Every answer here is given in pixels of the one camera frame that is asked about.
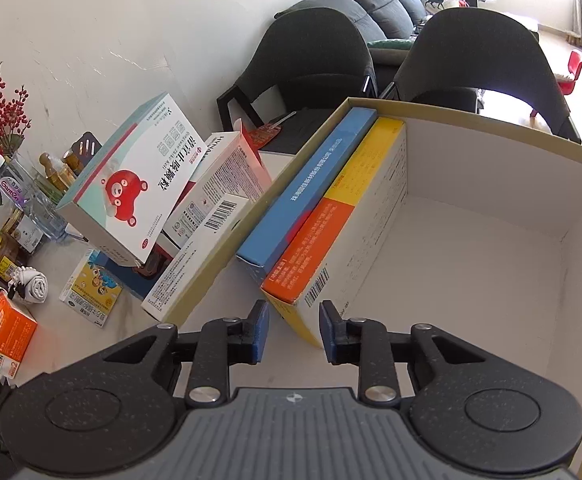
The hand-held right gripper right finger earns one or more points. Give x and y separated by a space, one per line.
328 334

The brown cardboard box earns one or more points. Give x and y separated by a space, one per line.
471 240

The red paper tag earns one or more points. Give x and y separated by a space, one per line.
266 135

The small red chair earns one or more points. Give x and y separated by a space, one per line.
575 62

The marble desktop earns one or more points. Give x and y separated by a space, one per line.
86 350

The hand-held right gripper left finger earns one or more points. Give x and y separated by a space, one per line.
260 334

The purple label clear bottle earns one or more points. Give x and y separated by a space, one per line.
13 190

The white blue medicine box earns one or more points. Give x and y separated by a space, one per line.
221 170

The clear glass vase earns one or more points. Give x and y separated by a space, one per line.
46 212

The green blanket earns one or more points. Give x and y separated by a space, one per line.
391 45

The red bear medicine box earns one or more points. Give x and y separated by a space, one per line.
131 185

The yellow cartoon medicine box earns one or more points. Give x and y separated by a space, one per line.
93 285

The orange yellow medicine box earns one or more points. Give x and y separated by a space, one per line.
341 230

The rolled grey cloth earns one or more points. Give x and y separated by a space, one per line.
33 285

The yellow lid glass jar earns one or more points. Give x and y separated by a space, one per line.
2 257

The orange tissue packet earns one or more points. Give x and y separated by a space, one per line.
6 332

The gold cap amber bottle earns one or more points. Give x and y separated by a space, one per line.
51 172

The black chair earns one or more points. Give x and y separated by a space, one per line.
481 50
316 50

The dark grey sofa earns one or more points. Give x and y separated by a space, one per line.
381 0

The plain white medicine box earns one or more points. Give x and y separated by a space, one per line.
191 270

